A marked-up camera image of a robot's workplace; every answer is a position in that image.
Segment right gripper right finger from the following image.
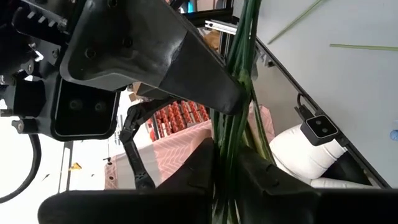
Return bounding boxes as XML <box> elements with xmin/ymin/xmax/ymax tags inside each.
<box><xmin>238</xmin><ymin>146</ymin><xmax>398</xmax><ymax>224</ymax></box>

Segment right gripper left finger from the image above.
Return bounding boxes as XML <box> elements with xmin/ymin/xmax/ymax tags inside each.
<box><xmin>37</xmin><ymin>138</ymin><xmax>216</xmax><ymax>224</ymax></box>

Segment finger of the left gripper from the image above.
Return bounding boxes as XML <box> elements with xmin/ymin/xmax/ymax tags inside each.
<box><xmin>136</xmin><ymin>82</ymin><xmax>178</xmax><ymax>102</ymax></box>
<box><xmin>59</xmin><ymin>0</ymin><xmax>250</xmax><ymax>115</ymax></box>

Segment green stems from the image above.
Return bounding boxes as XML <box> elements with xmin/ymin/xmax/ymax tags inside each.
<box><xmin>210</xmin><ymin>0</ymin><xmax>276</xmax><ymax>224</ymax></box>

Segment pink artificial tulip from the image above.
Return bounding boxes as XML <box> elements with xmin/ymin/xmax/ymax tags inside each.
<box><xmin>329</xmin><ymin>43</ymin><xmax>398</xmax><ymax>52</ymax></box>

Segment thin black jointed arm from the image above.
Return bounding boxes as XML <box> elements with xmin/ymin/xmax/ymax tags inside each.
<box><xmin>119</xmin><ymin>98</ymin><xmax>177</xmax><ymax>190</ymax></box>

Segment blue artificial flowers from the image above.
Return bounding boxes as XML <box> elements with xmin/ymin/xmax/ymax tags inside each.
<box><xmin>174</xmin><ymin>0</ymin><xmax>392</xmax><ymax>190</ymax></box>

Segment red boxes shelf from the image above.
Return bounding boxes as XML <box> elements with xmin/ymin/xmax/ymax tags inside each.
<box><xmin>146</xmin><ymin>100</ymin><xmax>211</xmax><ymax>141</ymax></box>

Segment pink herringbone cloth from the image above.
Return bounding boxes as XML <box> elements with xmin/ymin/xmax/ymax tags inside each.
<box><xmin>104</xmin><ymin>102</ymin><xmax>276</xmax><ymax>191</ymax></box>

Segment white robot arm with camera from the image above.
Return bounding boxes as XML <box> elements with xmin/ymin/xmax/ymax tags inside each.
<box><xmin>269</xmin><ymin>123</ymin><xmax>374</xmax><ymax>189</ymax></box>

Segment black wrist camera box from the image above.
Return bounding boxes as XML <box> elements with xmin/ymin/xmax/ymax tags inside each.
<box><xmin>49</xmin><ymin>78</ymin><xmax>121</xmax><ymax>142</ymax></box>

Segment small black table camera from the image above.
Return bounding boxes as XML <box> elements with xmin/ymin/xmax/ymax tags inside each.
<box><xmin>300</xmin><ymin>114</ymin><xmax>340</xmax><ymax>147</ymax></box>

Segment black camera cable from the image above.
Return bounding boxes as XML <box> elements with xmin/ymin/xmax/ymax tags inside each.
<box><xmin>0</xmin><ymin>133</ymin><xmax>43</xmax><ymax>205</ymax></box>
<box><xmin>294</xmin><ymin>93</ymin><xmax>321</xmax><ymax>121</ymax></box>

